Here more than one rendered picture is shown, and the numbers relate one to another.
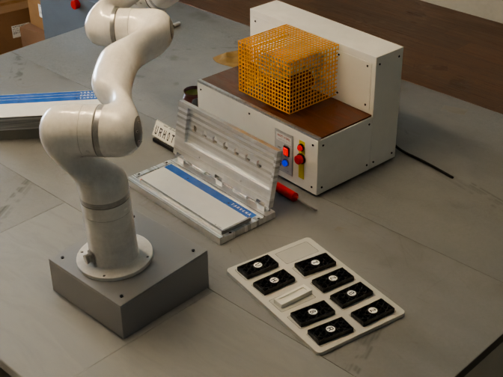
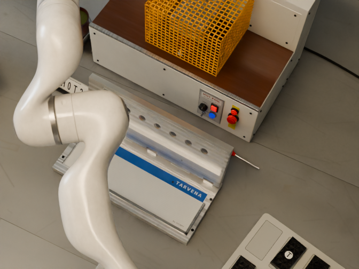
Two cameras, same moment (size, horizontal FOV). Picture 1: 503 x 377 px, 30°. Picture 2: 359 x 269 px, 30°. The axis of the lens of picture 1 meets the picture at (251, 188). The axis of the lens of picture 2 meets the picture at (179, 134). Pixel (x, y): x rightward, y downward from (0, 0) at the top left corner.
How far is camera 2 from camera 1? 1.67 m
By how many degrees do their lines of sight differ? 35
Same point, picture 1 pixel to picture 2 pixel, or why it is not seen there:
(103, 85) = (92, 252)
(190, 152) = not seen: hidden behind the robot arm
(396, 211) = (328, 145)
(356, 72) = (279, 16)
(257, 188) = (204, 171)
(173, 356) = not seen: outside the picture
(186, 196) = (126, 182)
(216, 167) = (148, 142)
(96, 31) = (37, 142)
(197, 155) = not seen: hidden behind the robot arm
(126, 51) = (96, 184)
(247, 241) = (209, 231)
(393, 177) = (307, 91)
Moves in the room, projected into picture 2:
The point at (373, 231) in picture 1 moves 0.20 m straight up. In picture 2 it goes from (318, 183) to (335, 153)
